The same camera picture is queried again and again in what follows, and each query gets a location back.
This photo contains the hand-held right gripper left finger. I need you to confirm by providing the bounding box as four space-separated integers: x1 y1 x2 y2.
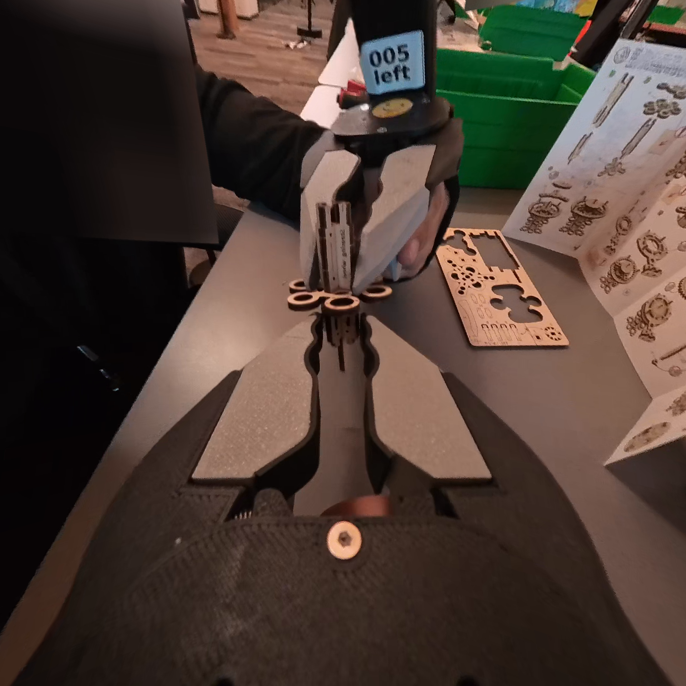
191 316 323 483

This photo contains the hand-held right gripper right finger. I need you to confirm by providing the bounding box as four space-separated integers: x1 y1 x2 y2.
364 316 493 490

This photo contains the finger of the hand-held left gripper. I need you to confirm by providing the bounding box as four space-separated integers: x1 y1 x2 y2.
299 151 362 291
350 143 437 294

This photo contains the wooden shaft with ring base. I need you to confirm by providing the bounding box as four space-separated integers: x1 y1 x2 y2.
288 201 392 374

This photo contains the person's left forearm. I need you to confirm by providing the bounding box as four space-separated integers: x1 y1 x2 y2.
193 66 334 222

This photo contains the laser-cut wooden parts sheet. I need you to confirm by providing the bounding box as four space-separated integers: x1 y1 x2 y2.
435 228 570 348

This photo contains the person's left hand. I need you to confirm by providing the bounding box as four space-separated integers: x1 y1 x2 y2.
400 184 452 273

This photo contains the pale office table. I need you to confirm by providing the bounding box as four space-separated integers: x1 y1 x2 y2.
300 16 370 129

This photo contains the green plastic bin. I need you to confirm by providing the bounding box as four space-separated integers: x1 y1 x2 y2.
477 4 590 59
437 45 597 190

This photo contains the folded assembly instruction leaflet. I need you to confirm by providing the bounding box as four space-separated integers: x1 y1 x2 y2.
501 38 686 469

